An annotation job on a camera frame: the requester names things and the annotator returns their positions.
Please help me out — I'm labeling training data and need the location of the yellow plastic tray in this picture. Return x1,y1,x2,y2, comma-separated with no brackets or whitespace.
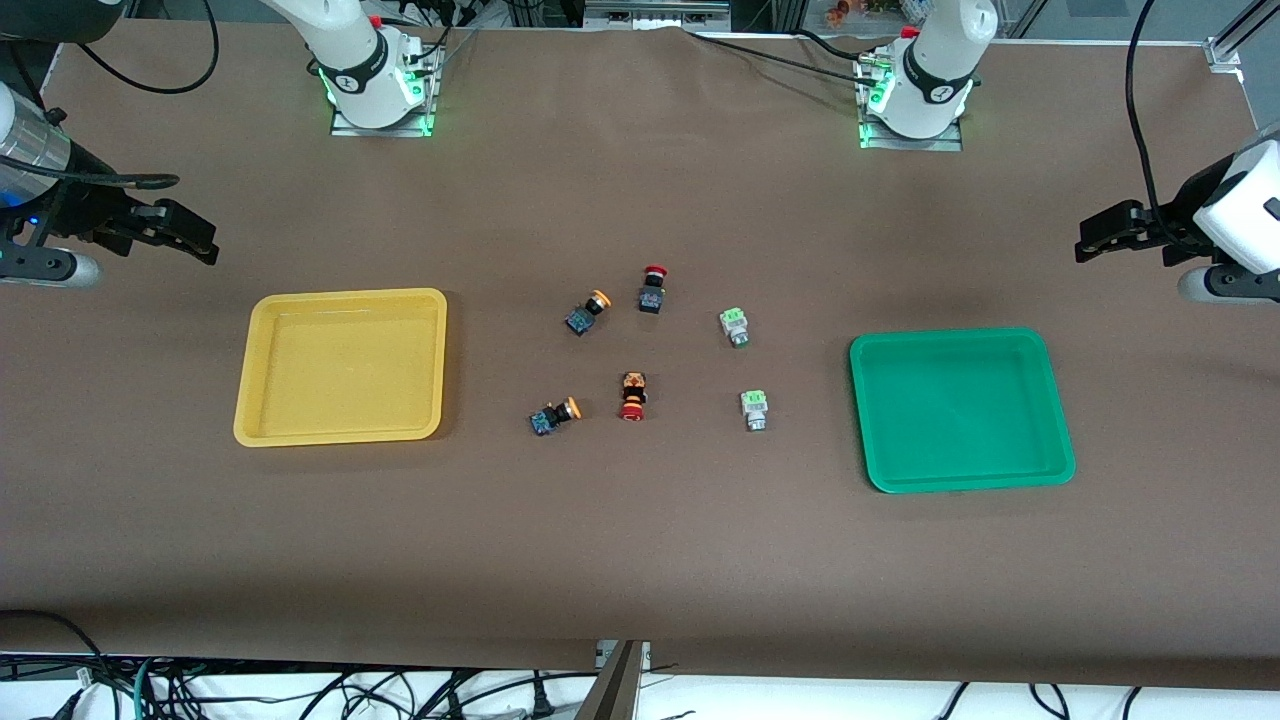
233,288,448,448

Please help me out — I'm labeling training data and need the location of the black table cable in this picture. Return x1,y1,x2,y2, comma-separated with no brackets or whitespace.
684,27,873,79

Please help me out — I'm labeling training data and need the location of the brown table cover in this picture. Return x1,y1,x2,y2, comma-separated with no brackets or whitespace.
0,20,1280,691

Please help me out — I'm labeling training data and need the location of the green plastic tray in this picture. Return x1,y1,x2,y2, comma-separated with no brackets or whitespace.
849,328,1077,495

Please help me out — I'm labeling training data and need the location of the yellow push button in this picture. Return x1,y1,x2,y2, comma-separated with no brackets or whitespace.
529,396,582,437
565,290,612,338

